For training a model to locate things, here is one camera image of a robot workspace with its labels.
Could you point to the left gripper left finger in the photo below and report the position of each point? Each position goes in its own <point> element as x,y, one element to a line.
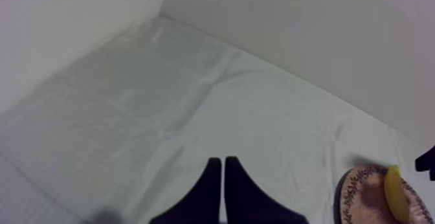
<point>200,201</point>

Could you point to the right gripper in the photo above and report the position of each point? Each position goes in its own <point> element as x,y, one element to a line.
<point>426,162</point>

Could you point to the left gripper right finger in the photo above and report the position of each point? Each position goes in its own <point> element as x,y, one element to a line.
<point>248,201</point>

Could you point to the yellow toy banana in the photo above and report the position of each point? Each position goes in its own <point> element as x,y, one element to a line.
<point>396,198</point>

